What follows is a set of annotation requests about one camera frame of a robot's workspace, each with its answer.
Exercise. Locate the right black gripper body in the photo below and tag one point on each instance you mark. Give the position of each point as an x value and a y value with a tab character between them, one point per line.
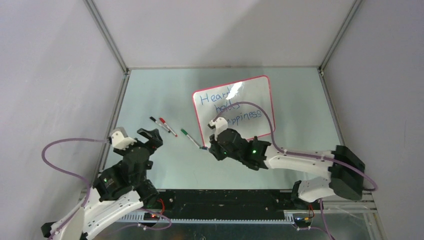
220	153

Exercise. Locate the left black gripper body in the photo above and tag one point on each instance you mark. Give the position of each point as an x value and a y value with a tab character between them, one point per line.
153	143

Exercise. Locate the pink framed whiteboard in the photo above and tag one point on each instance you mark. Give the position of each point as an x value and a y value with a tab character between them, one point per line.
247	106

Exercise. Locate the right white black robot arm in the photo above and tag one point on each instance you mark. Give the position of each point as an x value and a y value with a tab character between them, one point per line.
337	173

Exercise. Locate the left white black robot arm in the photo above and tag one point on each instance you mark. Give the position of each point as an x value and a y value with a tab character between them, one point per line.
115	192

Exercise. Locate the black capped marker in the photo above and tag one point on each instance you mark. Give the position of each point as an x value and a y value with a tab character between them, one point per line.
159	124

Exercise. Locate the red capped marker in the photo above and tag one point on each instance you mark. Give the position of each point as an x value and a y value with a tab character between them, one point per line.
168	127

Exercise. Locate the green capped marker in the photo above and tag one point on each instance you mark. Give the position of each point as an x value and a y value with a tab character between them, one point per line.
191	138

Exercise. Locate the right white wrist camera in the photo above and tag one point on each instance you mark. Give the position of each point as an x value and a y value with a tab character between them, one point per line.
218	125

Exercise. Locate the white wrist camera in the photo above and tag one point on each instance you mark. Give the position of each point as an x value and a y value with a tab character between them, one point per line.
218	125
119	139

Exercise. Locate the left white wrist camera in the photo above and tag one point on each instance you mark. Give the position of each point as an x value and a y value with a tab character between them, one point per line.
119	139

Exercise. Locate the grey slotted cable duct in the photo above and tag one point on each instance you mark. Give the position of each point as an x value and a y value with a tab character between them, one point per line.
144	217

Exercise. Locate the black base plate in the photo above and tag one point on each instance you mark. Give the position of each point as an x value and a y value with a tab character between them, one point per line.
224	203

